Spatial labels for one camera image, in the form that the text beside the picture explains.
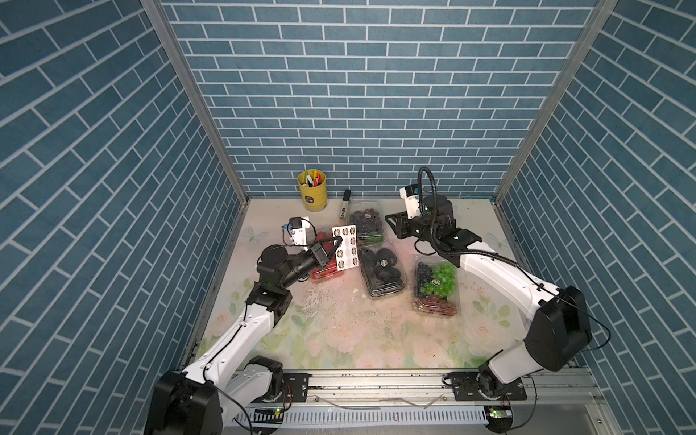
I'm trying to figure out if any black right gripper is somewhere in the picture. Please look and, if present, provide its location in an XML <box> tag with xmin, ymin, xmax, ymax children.
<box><xmin>383</xmin><ymin>211</ymin><xmax>437</xmax><ymax>247</ymax></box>

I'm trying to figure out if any white fruit sticker sheet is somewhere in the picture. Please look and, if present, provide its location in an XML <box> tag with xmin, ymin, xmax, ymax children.
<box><xmin>332</xmin><ymin>225</ymin><xmax>359</xmax><ymax>271</ymax></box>

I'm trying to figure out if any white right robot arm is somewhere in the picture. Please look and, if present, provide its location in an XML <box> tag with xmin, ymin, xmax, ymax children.
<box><xmin>385</xmin><ymin>185</ymin><xmax>596</xmax><ymax>396</ymax></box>

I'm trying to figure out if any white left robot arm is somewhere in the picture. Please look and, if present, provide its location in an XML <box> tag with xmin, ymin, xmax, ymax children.
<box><xmin>144</xmin><ymin>236</ymin><xmax>343</xmax><ymax>434</ymax></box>

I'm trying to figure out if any clear box of strawberries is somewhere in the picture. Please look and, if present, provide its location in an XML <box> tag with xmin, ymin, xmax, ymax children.
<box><xmin>310</xmin><ymin>227</ymin><xmax>344</xmax><ymax>282</ymax></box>

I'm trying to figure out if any clear box of dark grapes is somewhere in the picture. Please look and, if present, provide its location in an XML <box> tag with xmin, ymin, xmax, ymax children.
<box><xmin>348</xmin><ymin>199</ymin><xmax>385</xmax><ymax>247</ymax></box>

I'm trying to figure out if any clear box of avocados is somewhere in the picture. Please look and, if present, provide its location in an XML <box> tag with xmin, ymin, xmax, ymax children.
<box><xmin>358</xmin><ymin>244</ymin><xmax>406</xmax><ymax>298</ymax></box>

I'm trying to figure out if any black capped marker pen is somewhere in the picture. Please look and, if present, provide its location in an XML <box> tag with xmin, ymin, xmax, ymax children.
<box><xmin>339</xmin><ymin>188</ymin><xmax>352</xmax><ymax>222</ymax></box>

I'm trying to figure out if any clear box of mixed grapes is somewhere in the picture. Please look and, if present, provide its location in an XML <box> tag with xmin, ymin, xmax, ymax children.
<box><xmin>413</xmin><ymin>257</ymin><xmax>460</xmax><ymax>317</ymax></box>

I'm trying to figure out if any yellow pen cup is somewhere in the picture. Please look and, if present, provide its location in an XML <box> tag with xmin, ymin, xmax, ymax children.
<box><xmin>297</xmin><ymin>170</ymin><xmax>328</xmax><ymax>211</ymax></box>

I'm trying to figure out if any black corrugated cable conduit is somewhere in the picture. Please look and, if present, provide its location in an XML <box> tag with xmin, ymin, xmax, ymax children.
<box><xmin>415</xmin><ymin>166</ymin><xmax>561</xmax><ymax>297</ymax></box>

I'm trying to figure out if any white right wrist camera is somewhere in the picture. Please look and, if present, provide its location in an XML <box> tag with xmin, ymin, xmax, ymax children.
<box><xmin>400</xmin><ymin>184</ymin><xmax>422</xmax><ymax>219</ymax></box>

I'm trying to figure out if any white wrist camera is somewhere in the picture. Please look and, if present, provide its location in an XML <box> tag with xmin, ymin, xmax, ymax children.
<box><xmin>400</xmin><ymin>184</ymin><xmax>422</xmax><ymax>219</ymax></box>
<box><xmin>281</xmin><ymin>217</ymin><xmax>311</xmax><ymax>250</ymax></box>

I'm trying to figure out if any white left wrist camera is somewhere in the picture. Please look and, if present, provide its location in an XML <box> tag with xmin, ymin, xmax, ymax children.
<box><xmin>281</xmin><ymin>217</ymin><xmax>311</xmax><ymax>250</ymax></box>

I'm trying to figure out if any white perforated cable tray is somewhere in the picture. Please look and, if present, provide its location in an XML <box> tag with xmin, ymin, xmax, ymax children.
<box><xmin>239</xmin><ymin>406</ymin><xmax>489</xmax><ymax>429</ymax></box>

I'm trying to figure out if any metal base rail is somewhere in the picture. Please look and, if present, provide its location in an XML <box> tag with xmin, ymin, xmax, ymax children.
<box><xmin>157</xmin><ymin>369</ymin><xmax>594</xmax><ymax>409</ymax></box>

